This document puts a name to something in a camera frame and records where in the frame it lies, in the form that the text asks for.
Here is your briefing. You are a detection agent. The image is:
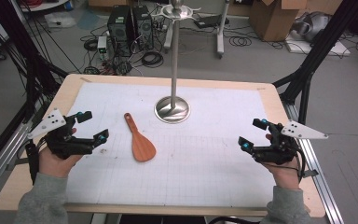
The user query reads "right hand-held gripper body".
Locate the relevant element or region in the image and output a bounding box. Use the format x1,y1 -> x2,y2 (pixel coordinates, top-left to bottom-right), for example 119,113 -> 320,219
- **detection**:
251,120 -> 329,166

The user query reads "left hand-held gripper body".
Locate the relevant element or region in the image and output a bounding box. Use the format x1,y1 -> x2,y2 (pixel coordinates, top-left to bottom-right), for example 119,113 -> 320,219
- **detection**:
27,107 -> 96,161

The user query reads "wooden rice spatula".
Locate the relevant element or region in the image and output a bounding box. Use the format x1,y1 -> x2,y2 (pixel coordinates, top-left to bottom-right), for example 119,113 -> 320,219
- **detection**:
123,112 -> 157,163

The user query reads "metal utensil stand with hooks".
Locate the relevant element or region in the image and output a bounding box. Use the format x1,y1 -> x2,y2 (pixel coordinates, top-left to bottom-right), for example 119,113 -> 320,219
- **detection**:
150,0 -> 201,124

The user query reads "person's left hand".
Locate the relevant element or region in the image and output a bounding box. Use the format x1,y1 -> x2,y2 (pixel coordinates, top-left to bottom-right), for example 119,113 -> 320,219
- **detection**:
37,146 -> 84,179

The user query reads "person's right hand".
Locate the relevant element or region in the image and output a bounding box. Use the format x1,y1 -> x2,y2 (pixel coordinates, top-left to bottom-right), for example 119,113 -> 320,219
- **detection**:
260,155 -> 303,190

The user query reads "white grid paper mat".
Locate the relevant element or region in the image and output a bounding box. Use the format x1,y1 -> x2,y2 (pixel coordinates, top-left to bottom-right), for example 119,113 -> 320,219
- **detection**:
65,81 -> 278,208

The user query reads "small white power box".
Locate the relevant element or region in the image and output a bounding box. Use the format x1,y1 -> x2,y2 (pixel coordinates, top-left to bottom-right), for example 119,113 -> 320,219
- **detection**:
97,35 -> 108,54

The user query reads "white flat board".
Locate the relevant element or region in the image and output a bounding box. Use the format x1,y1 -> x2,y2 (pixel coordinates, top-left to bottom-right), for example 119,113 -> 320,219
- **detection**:
284,33 -> 352,58

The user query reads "large cardboard box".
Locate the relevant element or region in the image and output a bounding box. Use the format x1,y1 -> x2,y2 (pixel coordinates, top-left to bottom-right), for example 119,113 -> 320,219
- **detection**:
249,0 -> 344,43

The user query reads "grey vacuum cleaner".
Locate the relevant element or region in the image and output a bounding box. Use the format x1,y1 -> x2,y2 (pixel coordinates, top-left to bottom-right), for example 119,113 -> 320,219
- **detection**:
292,11 -> 331,42

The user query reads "black flat device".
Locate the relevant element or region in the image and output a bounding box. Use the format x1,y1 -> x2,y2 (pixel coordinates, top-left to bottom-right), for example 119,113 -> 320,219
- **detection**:
194,14 -> 230,30

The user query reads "white round table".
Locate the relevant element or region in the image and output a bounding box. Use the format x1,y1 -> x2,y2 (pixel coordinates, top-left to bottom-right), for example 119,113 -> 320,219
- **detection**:
18,0 -> 72,13

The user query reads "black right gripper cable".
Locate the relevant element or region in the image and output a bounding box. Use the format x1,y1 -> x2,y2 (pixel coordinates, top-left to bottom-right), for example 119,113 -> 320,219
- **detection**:
292,146 -> 320,185

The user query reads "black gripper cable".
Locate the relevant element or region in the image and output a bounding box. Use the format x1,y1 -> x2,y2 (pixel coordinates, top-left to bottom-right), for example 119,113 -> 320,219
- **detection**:
24,139 -> 42,185
292,146 -> 320,185

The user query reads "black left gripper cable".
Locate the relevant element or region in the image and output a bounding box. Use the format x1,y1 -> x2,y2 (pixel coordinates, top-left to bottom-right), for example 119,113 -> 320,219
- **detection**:
24,139 -> 42,185

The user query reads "aluminium rail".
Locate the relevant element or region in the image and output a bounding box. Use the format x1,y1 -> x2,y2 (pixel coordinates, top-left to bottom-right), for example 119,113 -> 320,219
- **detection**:
282,102 -> 345,224
0,119 -> 35,204

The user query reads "black metal frame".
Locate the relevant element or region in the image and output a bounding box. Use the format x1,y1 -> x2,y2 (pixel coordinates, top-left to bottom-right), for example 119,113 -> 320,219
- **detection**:
272,0 -> 358,126
0,0 -> 70,176

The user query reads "thin looped black cable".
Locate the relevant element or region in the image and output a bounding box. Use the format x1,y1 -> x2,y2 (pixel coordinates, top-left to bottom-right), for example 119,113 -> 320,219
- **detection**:
228,35 -> 254,48

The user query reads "coiled black cable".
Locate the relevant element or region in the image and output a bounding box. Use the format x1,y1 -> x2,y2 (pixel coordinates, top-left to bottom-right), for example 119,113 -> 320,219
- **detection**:
141,50 -> 165,69

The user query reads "white metal stand frame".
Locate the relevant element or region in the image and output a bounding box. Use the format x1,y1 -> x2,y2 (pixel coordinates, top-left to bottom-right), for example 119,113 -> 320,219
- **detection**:
162,0 -> 231,60

